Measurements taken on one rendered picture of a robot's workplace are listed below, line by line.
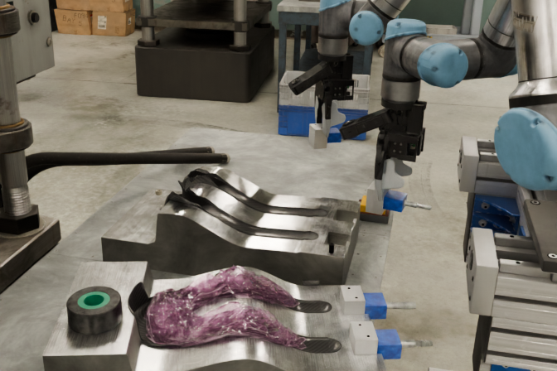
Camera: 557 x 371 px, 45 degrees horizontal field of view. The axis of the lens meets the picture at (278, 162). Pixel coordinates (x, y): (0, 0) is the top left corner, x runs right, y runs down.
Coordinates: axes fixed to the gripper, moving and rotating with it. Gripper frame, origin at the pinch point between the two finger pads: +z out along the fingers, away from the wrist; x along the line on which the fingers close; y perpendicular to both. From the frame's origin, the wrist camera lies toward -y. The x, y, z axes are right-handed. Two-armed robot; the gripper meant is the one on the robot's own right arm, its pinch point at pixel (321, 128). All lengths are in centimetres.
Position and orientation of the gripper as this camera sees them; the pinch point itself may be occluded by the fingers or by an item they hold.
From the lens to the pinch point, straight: 177.1
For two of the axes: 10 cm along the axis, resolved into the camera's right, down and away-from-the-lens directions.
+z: -0.2, 9.3, 3.7
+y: 9.7, -0.7, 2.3
